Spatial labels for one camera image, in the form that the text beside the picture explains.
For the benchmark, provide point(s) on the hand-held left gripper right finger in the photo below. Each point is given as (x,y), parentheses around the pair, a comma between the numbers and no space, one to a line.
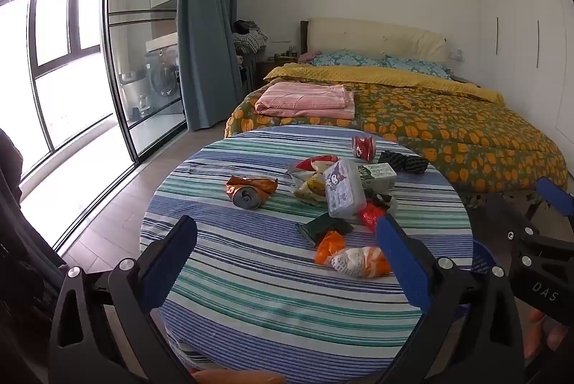
(403,263)

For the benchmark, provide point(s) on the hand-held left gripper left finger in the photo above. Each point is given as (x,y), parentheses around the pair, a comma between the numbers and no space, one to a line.
(170,258)

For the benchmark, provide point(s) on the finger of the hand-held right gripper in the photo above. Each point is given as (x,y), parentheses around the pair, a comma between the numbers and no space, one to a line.
(556,198)
(538,243)

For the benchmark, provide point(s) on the blue plastic basket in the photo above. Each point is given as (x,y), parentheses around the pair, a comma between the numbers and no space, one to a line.
(484,256)

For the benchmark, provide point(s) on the clear cartoon-print plastic box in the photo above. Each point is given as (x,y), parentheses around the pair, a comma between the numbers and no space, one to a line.
(343,191)

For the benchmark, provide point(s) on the crushed red can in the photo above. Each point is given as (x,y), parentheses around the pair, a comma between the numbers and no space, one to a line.
(363,147)

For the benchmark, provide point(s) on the red yellow snack bag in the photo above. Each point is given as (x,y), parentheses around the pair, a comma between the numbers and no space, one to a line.
(309,182)

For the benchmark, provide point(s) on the person's right hand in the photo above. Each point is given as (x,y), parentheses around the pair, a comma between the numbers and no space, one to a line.
(536,330)

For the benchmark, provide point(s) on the person's left hand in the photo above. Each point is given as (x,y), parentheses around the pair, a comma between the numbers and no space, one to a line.
(237,377)

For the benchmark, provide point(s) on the white orange snack bag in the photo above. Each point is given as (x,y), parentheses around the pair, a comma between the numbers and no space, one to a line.
(358,263)

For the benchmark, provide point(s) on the red plastic wrapper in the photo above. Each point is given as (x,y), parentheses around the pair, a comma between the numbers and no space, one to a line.
(372,216)

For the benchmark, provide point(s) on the dark crumpled wrapper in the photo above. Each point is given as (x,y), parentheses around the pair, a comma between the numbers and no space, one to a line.
(381,201)

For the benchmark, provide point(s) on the leaf-print bed skirt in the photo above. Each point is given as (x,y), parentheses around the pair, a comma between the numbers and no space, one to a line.
(489,198)

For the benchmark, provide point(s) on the orange plastic wrapper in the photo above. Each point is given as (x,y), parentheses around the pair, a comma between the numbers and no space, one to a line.
(329,247)

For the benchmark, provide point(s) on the dark green packet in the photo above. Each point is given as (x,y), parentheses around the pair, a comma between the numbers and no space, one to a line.
(325,229)

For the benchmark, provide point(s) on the green white carton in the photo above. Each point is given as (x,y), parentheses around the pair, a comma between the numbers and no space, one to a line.
(379,177)

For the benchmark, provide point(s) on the striped tablecloth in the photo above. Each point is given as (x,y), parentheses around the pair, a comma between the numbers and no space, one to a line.
(251,299)

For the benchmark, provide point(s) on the crushed orange can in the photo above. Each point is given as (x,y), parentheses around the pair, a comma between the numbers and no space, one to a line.
(251,189)

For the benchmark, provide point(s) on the orange floral quilt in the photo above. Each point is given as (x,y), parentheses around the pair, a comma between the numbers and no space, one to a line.
(448,124)

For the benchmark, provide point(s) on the white wardrobe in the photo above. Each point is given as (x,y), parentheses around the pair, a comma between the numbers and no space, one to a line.
(515,30)

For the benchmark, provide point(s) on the washing machine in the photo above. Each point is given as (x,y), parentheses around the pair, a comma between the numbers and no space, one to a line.
(163,74)

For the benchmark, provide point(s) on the pink folded blanket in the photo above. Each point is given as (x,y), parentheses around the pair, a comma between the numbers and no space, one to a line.
(305,99)

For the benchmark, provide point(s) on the black-framed glass sliding door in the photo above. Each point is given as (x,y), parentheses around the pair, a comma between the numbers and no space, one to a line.
(106,52)

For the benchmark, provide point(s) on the wooden nightstand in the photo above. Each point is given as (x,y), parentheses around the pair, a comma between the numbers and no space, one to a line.
(273,68)

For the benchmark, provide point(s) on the pink cloth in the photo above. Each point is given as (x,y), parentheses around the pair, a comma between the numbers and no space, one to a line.
(308,57)

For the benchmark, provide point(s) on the cream padded headboard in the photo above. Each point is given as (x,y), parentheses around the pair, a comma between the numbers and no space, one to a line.
(376,36)

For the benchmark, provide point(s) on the teal curtain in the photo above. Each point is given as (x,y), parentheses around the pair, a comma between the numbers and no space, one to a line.
(206,30)

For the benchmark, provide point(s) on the pile of clothes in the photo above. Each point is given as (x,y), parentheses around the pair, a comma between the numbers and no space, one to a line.
(249,36)

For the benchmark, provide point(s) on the black-framed window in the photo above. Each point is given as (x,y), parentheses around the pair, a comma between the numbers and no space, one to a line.
(54,52)

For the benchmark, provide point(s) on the wall socket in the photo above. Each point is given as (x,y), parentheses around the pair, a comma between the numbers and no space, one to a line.
(456,54)

